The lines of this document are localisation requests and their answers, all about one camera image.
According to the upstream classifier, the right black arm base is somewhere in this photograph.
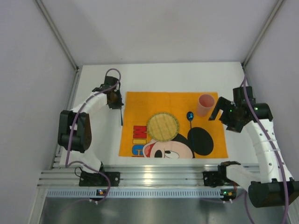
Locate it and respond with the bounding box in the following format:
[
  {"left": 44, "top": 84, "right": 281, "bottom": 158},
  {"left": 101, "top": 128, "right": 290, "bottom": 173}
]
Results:
[{"left": 202, "top": 171, "right": 234, "bottom": 188}]

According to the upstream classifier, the pink plastic cup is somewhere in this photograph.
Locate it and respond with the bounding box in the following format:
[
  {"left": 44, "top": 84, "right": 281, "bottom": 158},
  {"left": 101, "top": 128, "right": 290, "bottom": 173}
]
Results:
[{"left": 197, "top": 94, "right": 215, "bottom": 117}]

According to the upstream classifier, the perforated metal cable strip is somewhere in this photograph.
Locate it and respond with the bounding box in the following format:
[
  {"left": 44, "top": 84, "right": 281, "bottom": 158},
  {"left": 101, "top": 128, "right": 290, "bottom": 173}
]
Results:
[{"left": 46, "top": 189, "right": 236, "bottom": 199}]

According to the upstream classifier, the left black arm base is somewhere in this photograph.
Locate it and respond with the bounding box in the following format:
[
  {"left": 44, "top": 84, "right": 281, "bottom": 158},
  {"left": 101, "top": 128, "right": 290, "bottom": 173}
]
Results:
[{"left": 79, "top": 171, "right": 120, "bottom": 187}]

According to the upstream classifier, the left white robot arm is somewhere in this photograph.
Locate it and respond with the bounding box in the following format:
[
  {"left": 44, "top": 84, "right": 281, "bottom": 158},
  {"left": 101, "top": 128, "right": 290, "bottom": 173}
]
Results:
[{"left": 57, "top": 75, "right": 123, "bottom": 174}]

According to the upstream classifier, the aluminium mounting rail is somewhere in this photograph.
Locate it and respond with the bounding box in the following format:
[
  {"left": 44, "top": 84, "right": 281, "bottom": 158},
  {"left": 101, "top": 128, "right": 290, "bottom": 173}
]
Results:
[{"left": 37, "top": 165, "right": 217, "bottom": 188}]

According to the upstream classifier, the purple cable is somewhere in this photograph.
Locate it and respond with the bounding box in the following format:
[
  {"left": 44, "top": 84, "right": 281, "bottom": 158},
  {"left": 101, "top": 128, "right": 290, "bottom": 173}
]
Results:
[
  {"left": 65, "top": 68, "right": 111, "bottom": 206},
  {"left": 240, "top": 73, "right": 290, "bottom": 224}
]

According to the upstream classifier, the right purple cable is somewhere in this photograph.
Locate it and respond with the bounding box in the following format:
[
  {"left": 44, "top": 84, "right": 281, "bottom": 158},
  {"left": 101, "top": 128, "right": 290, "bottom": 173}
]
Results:
[{"left": 240, "top": 73, "right": 290, "bottom": 224}]

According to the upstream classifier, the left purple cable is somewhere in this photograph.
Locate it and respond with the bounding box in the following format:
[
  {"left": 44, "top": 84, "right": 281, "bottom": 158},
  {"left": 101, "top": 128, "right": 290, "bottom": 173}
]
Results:
[{"left": 65, "top": 68, "right": 111, "bottom": 206}]

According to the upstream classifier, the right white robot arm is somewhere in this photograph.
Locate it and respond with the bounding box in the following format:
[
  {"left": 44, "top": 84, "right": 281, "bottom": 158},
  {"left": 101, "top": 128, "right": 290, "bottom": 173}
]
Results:
[{"left": 209, "top": 86, "right": 299, "bottom": 208}]

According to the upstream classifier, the blue metal spoon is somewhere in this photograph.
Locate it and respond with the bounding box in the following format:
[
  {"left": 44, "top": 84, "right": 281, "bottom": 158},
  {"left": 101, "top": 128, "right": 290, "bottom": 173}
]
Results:
[{"left": 186, "top": 111, "right": 194, "bottom": 148}]

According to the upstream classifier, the woven bamboo round plate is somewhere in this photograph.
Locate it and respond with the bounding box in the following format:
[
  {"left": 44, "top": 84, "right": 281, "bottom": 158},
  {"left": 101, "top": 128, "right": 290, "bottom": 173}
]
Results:
[{"left": 147, "top": 112, "right": 179, "bottom": 142}]

